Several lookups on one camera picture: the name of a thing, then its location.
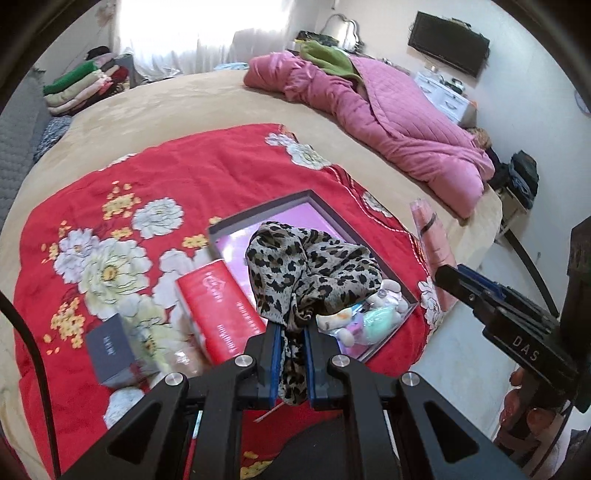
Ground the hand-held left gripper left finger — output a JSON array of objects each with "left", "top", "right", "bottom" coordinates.
[{"left": 60, "top": 323, "right": 289, "bottom": 480}]

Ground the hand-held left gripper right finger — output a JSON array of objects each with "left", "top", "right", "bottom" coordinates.
[{"left": 302, "top": 323, "right": 502, "bottom": 480}]

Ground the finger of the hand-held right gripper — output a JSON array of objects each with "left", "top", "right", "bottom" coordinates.
[
  {"left": 434, "top": 264, "right": 502, "bottom": 326},
  {"left": 457, "top": 265, "right": 555, "bottom": 319}
]

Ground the leopard print scarf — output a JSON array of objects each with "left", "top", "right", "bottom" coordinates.
[{"left": 245, "top": 222, "right": 384, "bottom": 407}]

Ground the shallow grey cardboard box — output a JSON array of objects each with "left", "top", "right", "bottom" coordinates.
[{"left": 207, "top": 189, "right": 420, "bottom": 364}]

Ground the person's right hand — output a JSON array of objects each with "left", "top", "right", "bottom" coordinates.
[{"left": 496, "top": 367, "right": 578, "bottom": 457}]

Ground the pink plastic packet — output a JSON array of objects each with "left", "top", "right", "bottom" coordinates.
[{"left": 410, "top": 198, "right": 458, "bottom": 310}]

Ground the teddy bear in purple dress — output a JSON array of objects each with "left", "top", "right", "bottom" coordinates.
[{"left": 316, "top": 307, "right": 365, "bottom": 347}]

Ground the red and white box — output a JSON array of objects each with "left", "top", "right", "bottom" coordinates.
[{"left": 174, "top": 259, "right": 269, "bottom": 365}]

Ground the mint green plush toy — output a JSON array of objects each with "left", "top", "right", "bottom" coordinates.
[{"left": 360, "top": 307, "right": 407, "bottom": 344}]

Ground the black bag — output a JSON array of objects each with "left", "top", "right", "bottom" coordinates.
[{"left": 505, "top": 150, "right": 540, "bottom": 213}]

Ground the small grey box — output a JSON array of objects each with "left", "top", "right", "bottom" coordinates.
[{"left": 84, "top": 314, "right": 141, "bottom": 387}]

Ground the pink quilt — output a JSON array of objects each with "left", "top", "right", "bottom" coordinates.
[{"left": 243, "top": 52, "right": 496, "bottom": 219}]

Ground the white dresser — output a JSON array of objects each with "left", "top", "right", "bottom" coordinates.
[{"left": 413, "top": 71, "right": 476, "bottom": 125}]

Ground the red floral blanket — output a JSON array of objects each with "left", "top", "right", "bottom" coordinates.
[{"left": 11, "top": 124, "right": 444, "bottom": 480}]

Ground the black flat television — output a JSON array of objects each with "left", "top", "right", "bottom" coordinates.
[{"left": 407, "top": 11, "right": 491, "bottom": 78}]

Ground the green cloth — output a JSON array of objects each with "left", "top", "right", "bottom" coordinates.
[{"left": 298, "top": 41, "right": 365, "bottom": 86}]

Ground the beige bed sheet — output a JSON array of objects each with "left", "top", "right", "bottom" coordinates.
[{"left": 0, "top": 69, "right": 504, "bottom": 480}]

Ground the silver framed mirror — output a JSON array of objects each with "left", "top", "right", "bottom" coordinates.
[{"left": 318, "top": 14, "right": 361, "bottom": 49}]

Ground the dark patterned cloth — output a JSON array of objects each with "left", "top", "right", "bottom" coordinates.
[{"left": 33, "top": 115, "right": 74, "bottom": 162}]

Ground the white curtain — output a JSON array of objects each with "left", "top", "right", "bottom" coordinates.
[{"left": 117, "top": 0, "right": 296, "bottom": 77}]

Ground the stack of folded clothes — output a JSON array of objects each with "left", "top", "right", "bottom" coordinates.
[{"left": 43, "top": 46, "right": 134, "bottom": 116}]

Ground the grey quilted mat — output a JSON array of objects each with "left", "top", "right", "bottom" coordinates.
[{"left": 0, "top": 69, "right": 51, "bottom": 217}]

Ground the black cable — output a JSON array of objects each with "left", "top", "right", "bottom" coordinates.
[{"left": 0, "top": 291, "right": 63, "bottom": 467}]

